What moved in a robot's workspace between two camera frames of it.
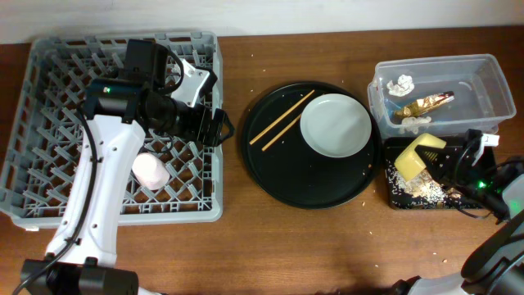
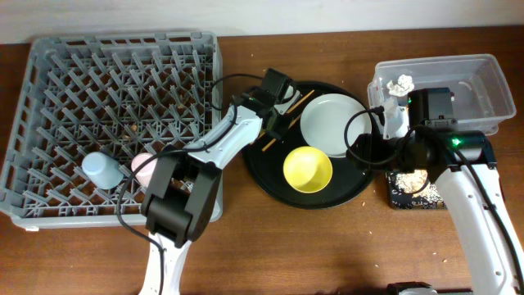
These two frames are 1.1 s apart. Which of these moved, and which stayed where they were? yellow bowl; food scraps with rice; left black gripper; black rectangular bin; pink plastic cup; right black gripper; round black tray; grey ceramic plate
Moved: yellow bowl; right black gripper; left black gripper
Stayed: black rectangular bin; pink plastic cup; food scraps with rice; round black tray; grey ceramic plate
